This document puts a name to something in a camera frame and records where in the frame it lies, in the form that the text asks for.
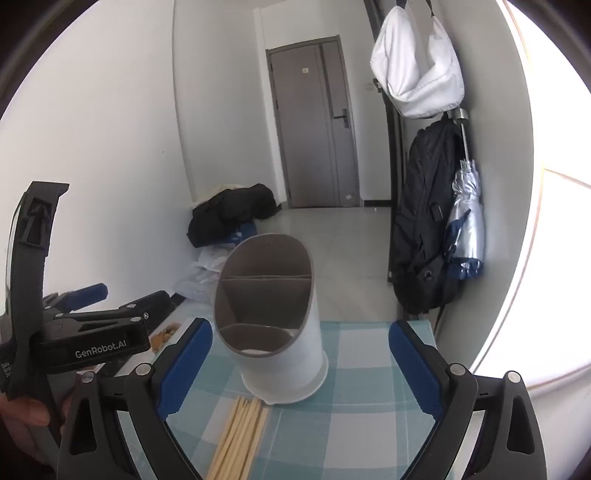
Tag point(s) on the white utensil holder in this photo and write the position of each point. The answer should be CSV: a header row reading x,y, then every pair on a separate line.
x,y
286,364

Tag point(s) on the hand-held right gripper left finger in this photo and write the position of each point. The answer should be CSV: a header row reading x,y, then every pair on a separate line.
x,y
184,364

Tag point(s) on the bundle of wooden chopsticks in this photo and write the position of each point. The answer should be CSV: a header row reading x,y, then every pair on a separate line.
x,y
235,443

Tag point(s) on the grey door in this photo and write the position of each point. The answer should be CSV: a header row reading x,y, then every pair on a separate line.
x,y
309,138

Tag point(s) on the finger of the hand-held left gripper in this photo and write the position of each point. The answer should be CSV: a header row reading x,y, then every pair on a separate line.
x,y
87,294
152,302

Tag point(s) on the teal plaid tablecloth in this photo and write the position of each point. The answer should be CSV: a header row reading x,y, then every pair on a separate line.
x,y
360,415

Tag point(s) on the white cloth bag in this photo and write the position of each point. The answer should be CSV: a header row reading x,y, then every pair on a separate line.
x,y
406,69

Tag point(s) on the silver folded umbrella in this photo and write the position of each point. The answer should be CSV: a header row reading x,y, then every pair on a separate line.
x,y
466,221

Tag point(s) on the tan shoe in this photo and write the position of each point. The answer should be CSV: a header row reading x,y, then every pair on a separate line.
x,y
159,341
171,328

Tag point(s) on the person's left hand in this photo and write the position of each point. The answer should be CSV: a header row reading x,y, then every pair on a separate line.
x,y
27,411

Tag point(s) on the black backpack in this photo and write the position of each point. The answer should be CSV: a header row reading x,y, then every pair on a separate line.
x,y
420,207

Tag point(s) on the grey parcel bag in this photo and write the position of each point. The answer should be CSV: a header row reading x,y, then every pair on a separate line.
x,y
194,288

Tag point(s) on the black jacket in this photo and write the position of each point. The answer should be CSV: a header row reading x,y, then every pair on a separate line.
x,y
226,207

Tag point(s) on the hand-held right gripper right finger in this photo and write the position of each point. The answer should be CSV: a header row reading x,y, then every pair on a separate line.
x,y
415,364

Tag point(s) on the white parcel bag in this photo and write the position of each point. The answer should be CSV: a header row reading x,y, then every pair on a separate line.
x,y
212,258

